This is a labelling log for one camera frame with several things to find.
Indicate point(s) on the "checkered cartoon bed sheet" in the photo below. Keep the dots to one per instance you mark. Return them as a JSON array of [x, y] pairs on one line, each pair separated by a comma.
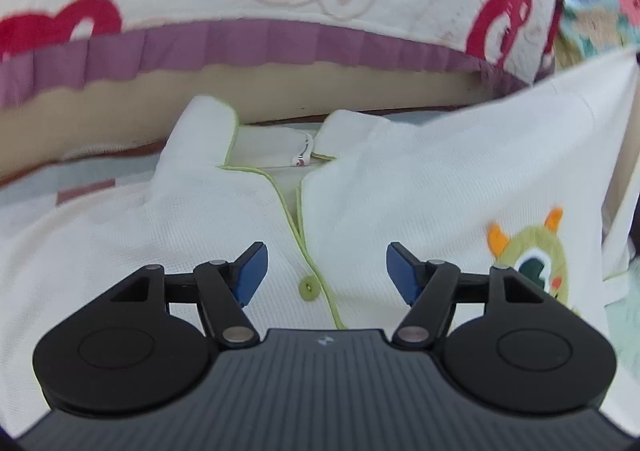
[[40, 191]]

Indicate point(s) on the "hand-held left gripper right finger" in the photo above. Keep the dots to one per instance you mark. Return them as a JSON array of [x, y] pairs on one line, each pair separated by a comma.
[[400, 276]]

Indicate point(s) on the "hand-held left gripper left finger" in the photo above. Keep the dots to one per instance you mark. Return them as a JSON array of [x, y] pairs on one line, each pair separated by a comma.
[[252, 276]]

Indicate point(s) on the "cream shirt with green trim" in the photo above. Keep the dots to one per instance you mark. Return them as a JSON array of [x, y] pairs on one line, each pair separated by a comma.
[[400, 171]]

